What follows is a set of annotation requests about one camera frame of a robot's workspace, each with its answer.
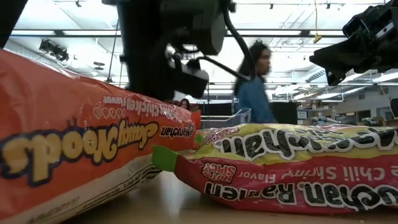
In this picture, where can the orange Saucy Noods pack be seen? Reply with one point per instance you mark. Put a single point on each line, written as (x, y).
(62, 124)

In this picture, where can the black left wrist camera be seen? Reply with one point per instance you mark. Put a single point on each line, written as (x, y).
(189, 79)

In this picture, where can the person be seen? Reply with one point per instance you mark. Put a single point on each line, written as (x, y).
(255, 99)
(185, 104)

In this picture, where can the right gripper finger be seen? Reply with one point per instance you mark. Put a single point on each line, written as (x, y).
(329, 59)
(333, 77)

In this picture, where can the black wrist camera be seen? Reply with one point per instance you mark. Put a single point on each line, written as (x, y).
(189, 79)
(356, 26)

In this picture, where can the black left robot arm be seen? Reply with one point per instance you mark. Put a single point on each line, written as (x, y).
(196, 25)

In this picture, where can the green red Maruchan ramen pack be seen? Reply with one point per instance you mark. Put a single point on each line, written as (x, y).
(311, 137)
(280, 186)

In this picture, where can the clear plastic bin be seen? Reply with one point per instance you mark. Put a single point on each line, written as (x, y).
(217, 123)

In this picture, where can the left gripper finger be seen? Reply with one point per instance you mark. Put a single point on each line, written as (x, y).
(138, 82)
(158, 85)

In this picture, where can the silver ventilation duct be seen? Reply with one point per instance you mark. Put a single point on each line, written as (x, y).
(315, 75)

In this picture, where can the black monitor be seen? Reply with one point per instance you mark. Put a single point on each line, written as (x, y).
(395, 107)

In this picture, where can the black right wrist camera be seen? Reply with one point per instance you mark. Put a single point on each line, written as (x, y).
(356, 26)

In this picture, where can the black ceiling spotlight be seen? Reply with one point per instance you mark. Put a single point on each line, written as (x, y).
(54, 49)

